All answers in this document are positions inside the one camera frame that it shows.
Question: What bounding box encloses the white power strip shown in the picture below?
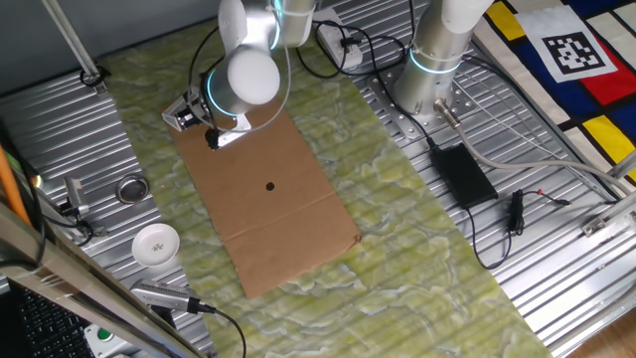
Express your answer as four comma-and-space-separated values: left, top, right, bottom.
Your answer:
316, 8, 365, 71

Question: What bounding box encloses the aluminium profile pole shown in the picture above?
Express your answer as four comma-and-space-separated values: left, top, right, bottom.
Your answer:
41, 0, 109, 95

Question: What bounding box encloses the black power adapter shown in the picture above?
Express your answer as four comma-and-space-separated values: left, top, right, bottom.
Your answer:
428, 142, 500, 211

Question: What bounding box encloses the brown cardboard sheet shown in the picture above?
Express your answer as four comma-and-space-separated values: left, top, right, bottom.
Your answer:
167, 74, 363, 301

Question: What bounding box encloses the silver ribbed camera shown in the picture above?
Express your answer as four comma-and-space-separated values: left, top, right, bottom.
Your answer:
128, 277, 203, 315

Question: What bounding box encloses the thick grey robot cable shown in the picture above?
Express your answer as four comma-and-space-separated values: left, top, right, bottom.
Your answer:
432, 97, 636, 196

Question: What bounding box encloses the white floral porcelain dish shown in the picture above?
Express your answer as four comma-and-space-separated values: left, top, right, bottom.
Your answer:
130, 222, 181, 269

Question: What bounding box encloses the white fiducial tag paper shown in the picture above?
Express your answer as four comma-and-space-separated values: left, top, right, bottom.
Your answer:
514, 4, 619, 85

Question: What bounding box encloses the aluminium frame beam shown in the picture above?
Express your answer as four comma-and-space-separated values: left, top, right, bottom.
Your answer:
0, 201, 208, 358

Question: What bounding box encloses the black plug with cable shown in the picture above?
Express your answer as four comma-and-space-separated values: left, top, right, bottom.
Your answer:
296, 19, 409, 81

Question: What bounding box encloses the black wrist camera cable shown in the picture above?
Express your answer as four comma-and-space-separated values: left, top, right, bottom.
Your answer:
187, 25, 223, 152

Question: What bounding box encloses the aluminium corner bracket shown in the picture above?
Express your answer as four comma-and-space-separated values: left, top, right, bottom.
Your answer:
579, 151, 636, 239

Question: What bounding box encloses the small silver camera on mount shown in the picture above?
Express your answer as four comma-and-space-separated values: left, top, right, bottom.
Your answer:
59, 176, 108, 239

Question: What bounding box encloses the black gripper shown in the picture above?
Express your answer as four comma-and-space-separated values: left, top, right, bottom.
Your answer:
176, 87, 213, 128

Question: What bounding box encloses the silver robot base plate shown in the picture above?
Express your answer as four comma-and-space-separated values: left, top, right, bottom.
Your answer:
356, 58, 479, 146

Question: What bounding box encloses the colourful block pattern cloth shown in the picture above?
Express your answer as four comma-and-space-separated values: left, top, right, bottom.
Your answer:
471, 0, 636, 183

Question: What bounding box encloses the black bundled adapter lead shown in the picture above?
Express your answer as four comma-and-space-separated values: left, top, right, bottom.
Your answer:
465, 187, 572, 271

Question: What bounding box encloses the steel bowl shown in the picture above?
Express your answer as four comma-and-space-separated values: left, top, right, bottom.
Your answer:
114, 173, 151, 206

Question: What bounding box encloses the black keyboard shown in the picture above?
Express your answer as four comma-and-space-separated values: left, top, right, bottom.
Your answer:
12, 282, 98, 358

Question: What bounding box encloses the green marble pattern mat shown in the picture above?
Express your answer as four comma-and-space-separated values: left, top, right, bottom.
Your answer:
97, 14, 556, 358

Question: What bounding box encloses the grey box green button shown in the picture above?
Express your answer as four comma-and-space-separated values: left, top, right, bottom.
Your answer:
82, 322, 138, 358

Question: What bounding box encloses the black adapter mains cable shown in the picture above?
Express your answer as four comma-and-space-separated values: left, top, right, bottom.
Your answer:
365, 29, 441, 150

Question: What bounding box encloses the orange pole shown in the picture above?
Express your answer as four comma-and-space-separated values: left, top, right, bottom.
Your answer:
0, 143, 32, 228

